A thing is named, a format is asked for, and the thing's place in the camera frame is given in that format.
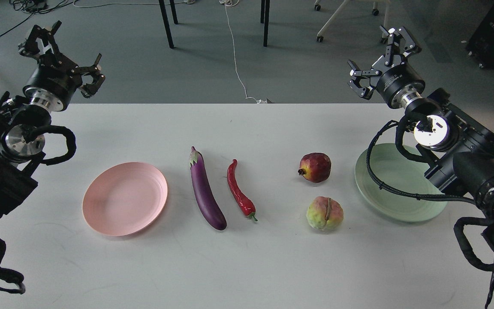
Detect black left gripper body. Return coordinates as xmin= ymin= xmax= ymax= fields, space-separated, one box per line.
xmin=22 ymin=53 xmax=83 ymax=112

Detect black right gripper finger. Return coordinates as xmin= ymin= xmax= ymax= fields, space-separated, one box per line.
xmin=347 ymin=59 xmax=382 ymax=100
xmin=379 ymin=25 xmax=422 ymax=67

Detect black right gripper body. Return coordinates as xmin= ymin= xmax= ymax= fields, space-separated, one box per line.
xmin=371 ymin=55 xmax=426 ymax=109

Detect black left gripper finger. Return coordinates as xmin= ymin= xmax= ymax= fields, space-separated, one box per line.
xmin=18 ymin=20 xmax=62 ymax=59
xmin=75 ymin=53 xmax=105 ymax=98

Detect red pomegranate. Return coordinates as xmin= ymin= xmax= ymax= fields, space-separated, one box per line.
xmin=297 ymin=152 xmax=331 ymax=183

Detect green pink custard apple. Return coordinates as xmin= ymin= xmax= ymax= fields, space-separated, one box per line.
xmin=306 ymin=196 xmax=344 ymax=232

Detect purple eggplant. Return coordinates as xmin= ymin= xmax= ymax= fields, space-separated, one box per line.
xmin=190 ymin=146 xmax=227 ymax=230

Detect red chili pepper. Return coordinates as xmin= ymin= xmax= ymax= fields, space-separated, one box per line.
xmin=227 ymin=159 xmax=258 ymax=222

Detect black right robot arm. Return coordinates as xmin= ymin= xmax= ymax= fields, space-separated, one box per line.
xmin=348 ymin=25 xmax=494 ymax=306

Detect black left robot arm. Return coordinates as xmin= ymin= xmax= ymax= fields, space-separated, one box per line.
xmin=0 ymin=21 xmax=105 ymax=294

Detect white rolling chair base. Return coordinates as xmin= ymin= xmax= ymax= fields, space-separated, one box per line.
xmin=316 ymin=0 xmax=392 ymax=43

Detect light green plate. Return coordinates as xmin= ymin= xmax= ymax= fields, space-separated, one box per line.
xmin=354 ymin=143 xmax=448 ymax=223

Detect pink plate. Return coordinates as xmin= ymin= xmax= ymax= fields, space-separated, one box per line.
xmin=82 ymin=162 xmax=169 ymax=236

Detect black table legs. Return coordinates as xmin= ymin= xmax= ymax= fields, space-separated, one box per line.
xmin=158 ymin=0 xmax=271 ymax=49

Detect black floor cables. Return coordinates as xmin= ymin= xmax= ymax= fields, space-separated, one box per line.
xmin=0 ymin=0 xmax=76 ymax=50

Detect white floor cable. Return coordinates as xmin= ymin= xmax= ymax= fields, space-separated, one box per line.
xmin=219 ymin=0 xmax=269 ymax=104

